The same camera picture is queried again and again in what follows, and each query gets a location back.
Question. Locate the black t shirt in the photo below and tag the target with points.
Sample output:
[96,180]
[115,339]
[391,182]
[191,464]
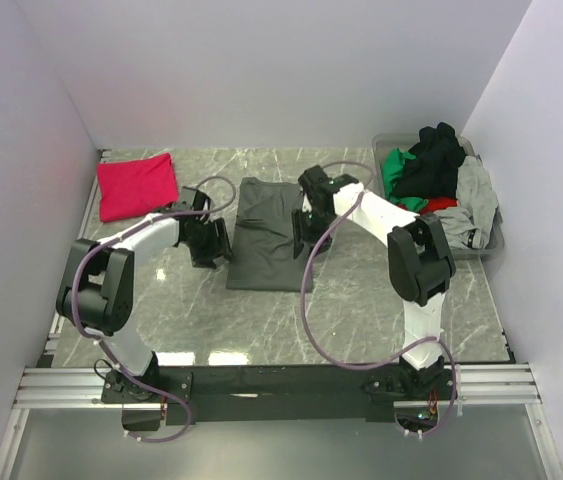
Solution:
[433,172]

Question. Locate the red t shirt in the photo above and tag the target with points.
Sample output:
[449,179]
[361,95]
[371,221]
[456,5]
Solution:
[438,204]

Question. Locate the dark grey t shirt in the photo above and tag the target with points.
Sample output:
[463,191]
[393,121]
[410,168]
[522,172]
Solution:
[263,240]

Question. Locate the folded pink t shirt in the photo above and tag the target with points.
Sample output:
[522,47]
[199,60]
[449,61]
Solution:
[135,188]

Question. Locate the light grey t shirt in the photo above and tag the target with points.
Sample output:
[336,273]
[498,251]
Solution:
[469,225]

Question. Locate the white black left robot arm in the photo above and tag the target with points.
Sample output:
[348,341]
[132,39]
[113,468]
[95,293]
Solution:
[97,287]

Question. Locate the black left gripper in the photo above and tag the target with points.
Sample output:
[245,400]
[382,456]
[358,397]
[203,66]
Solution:
[219,246]

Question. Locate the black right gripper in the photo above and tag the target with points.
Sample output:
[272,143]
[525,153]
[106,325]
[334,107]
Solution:
[300,234]

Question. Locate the aluminium frame rail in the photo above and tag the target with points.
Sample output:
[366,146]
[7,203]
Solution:
[81,388]

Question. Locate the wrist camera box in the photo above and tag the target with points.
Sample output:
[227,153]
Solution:
[192,199]
[321,180]

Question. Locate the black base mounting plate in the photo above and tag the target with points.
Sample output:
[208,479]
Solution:
[291,392]

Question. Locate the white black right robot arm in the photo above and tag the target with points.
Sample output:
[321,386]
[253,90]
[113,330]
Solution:
[420,267]

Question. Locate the green t shirt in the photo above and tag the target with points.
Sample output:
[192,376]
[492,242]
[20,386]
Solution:
[391,171]

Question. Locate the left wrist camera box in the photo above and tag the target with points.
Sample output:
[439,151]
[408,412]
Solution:
[192,199]

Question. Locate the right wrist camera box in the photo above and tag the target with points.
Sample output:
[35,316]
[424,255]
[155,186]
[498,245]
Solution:
[321,180]

